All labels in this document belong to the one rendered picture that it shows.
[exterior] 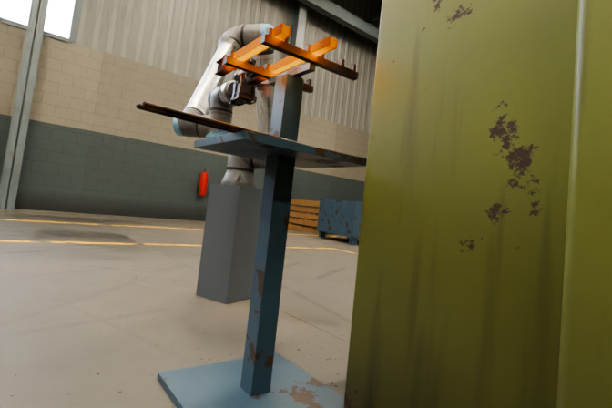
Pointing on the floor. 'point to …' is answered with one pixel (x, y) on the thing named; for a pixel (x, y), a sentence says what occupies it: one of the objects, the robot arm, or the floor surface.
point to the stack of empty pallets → (308, 222)
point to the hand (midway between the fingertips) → (261, 74)
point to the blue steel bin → (340, 219)
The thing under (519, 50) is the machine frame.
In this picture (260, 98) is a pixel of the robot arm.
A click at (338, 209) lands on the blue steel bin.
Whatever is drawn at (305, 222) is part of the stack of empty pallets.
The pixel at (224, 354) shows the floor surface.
